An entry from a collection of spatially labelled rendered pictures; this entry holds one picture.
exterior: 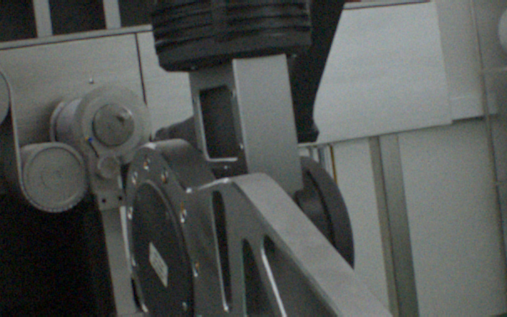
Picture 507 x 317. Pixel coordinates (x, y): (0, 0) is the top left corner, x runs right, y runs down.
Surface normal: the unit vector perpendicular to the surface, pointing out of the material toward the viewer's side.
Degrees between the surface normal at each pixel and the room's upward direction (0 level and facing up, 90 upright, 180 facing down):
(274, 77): 90
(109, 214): 90
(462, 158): 90
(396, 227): 90
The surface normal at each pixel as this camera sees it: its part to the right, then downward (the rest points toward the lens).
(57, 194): 0.34, 0.00
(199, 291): -0.91, 0.15
